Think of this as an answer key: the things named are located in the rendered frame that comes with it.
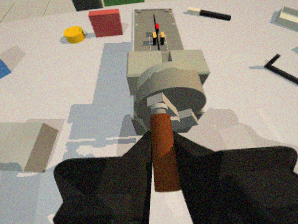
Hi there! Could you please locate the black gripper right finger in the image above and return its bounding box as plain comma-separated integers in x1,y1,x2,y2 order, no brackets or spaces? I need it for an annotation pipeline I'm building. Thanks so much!
173,131,298,224

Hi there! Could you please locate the black l-shaped rod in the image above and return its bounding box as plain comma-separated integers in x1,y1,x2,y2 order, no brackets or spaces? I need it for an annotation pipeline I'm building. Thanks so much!
264,54,298,84

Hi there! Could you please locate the yellow short cylinder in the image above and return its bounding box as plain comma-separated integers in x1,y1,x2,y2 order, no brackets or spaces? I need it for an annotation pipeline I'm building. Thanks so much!
64,26,85,44

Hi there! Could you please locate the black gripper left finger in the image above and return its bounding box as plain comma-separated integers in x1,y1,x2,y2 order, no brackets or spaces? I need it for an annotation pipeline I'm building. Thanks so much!
53,131,153,224

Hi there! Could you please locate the blue block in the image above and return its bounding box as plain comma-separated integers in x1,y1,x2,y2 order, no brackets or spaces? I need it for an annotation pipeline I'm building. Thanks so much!
0,59,12,79

